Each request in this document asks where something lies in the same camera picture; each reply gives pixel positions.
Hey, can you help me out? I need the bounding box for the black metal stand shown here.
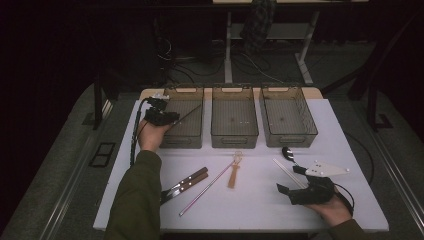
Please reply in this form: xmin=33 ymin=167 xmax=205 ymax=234
xmin=92 ymin=69 xmax=121 ymax=131
xmin=321 ymin=9 xmax=424 ymax=133

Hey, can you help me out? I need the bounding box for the black metal spoon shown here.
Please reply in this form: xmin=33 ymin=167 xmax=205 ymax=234
xmin=281 ymin=146 xmax=303 ymax=169

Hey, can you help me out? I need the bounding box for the white legged desk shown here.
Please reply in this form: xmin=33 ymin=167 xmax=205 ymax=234
xmin=212 ymin=0 xmax=370 ymax=86

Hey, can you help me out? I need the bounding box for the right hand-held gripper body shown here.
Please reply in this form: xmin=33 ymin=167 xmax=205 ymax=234
xmin=287 ymin=160 xmax=351 ymax=206

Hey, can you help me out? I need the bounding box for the dark patterned hanging cloth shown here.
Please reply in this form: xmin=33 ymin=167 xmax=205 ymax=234
xmin=239 ymin=0 xmax=278 ymax=55

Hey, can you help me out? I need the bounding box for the wooden handled knife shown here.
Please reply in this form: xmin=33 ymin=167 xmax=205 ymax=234
xmin=160 ymin=166 xmax=209 ymax=201

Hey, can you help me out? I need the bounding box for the tangle of floor cables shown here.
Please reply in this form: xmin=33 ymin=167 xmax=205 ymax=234
xmin=155 ymin=36 xmax=284 ymax=86

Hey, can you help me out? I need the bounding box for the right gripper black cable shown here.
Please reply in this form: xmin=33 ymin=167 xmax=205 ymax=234
xmin=334 ymin=183 xmax=356 ymax=216

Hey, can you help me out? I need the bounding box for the translucent brown plastic bin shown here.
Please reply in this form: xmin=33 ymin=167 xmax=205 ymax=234
xmin=259 ymin=84 xmax=319 ymax=149
xmin=210 ymin=84 xmax=260 ymax=150
xmin=153 ymin=84 xmax=205 ymax=150

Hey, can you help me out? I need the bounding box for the person's left hand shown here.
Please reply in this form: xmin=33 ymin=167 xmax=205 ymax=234
xmin=137 ymin=119 xmax=173 ymax=154

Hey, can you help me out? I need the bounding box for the person's right hand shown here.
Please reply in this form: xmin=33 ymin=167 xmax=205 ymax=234
xmin=304 ymin=191 xmax=354 ymax=228

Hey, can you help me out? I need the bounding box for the metal floor rail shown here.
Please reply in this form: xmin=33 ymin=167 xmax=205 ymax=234
xmin=38 ymin=99 xmax=114 ymax=240
xmin=361 ymin=126 xmax=424 ymax=228

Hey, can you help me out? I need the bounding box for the thin black floor cable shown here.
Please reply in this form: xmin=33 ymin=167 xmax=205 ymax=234
xmin=344 ymin=132 xmax=375 ymax=186

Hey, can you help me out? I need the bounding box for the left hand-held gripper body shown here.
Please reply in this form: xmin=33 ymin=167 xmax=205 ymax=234
xmin=143 ymin=93 xmax=174 ymax=127

